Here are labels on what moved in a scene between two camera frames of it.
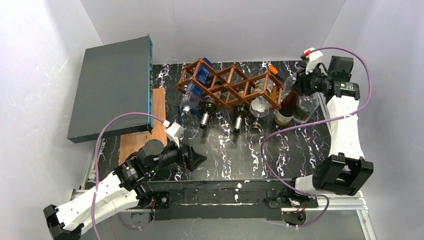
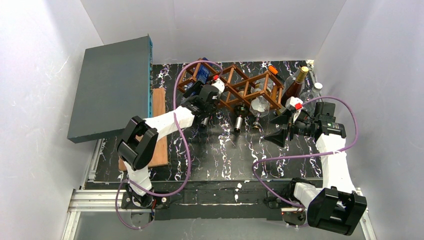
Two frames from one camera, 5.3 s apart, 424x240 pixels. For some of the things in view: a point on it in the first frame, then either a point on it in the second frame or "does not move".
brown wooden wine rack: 230,87 does not move
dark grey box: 115,79 does not move
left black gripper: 185,156 to 193,89
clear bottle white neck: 306,105 does not move
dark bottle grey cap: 241,111 does not move
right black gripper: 303,84 to 291,129
